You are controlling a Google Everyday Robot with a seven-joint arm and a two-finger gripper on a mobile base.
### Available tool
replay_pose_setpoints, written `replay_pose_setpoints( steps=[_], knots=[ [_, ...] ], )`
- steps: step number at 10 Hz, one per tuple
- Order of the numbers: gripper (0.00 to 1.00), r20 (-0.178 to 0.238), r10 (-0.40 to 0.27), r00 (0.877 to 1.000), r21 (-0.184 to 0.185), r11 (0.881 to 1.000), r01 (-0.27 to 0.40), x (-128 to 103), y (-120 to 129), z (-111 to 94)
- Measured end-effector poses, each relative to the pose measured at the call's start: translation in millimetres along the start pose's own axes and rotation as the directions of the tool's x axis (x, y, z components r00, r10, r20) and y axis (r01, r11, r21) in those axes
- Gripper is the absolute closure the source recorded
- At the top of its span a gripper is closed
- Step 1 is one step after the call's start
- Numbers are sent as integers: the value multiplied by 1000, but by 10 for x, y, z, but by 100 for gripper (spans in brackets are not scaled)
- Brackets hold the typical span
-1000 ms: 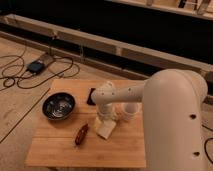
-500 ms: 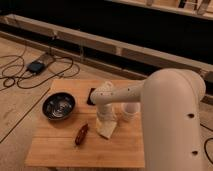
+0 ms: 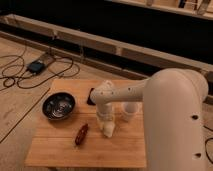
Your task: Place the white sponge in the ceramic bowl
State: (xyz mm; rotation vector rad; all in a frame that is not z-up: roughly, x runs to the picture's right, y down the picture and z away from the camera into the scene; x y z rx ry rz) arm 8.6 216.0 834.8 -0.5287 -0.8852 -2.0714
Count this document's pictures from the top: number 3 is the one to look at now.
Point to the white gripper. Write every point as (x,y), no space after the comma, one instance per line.
(106,121)

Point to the white sponge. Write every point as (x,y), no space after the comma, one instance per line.
(108,129)

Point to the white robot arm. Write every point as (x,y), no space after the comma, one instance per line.
(173,121)

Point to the dark ceramic bowl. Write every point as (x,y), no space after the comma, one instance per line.
(58,106)

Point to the red-brown chili pepper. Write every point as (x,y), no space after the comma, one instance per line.
(81,134)

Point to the translucent plastic cup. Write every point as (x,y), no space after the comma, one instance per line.
(129,109)

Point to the wooden shelf frame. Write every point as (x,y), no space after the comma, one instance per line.
(107,45)

